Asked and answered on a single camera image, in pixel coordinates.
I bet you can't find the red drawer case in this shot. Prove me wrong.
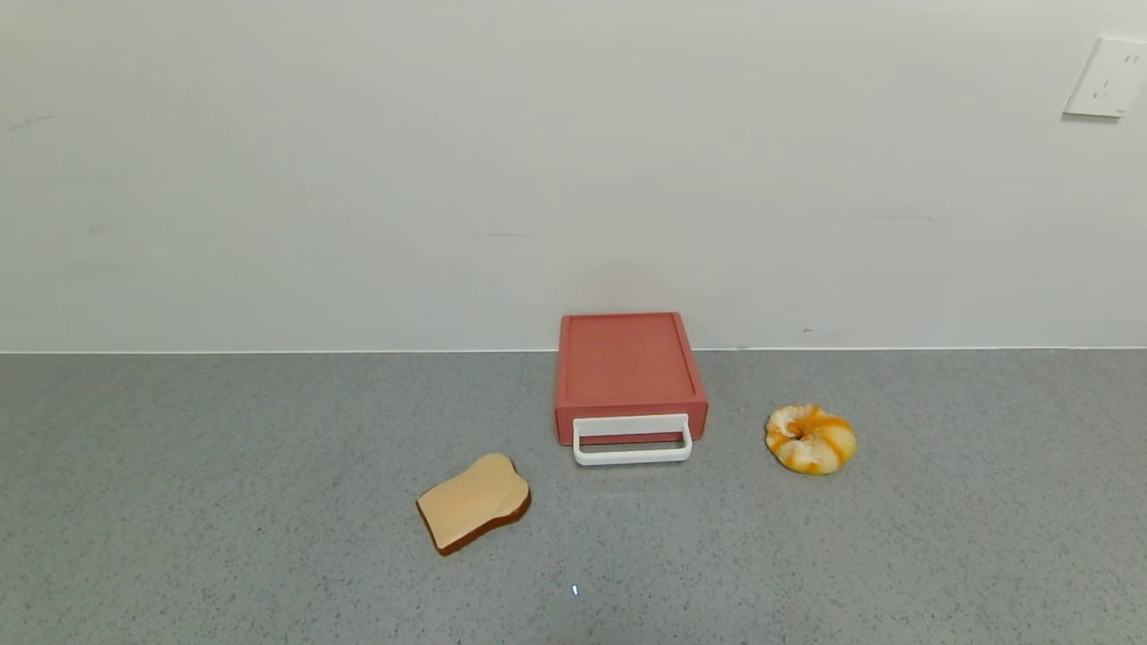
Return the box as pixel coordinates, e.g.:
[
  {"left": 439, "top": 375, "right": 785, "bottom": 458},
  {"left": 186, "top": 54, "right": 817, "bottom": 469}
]
[{"left": 554, "top": 312, "right": 710, "bottom": 446}]

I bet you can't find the toast bread slice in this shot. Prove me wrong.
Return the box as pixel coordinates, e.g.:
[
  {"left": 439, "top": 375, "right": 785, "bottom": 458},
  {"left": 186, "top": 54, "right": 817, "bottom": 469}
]
[{"left": 416, "top": 452, "right": 532, "bottom": 556}]

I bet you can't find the white wall socket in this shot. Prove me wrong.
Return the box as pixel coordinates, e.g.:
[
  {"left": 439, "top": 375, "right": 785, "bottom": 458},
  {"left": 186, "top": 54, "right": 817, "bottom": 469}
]
[{"left": 1064, "top": 36, "right": 1147, "bottom": 119}]

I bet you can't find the orange glazed donut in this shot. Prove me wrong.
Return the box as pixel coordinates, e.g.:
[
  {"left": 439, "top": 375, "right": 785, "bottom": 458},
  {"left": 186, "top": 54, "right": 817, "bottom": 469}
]
[{"left": 765, "top": 403, "right": 858, "bottom": 476}]

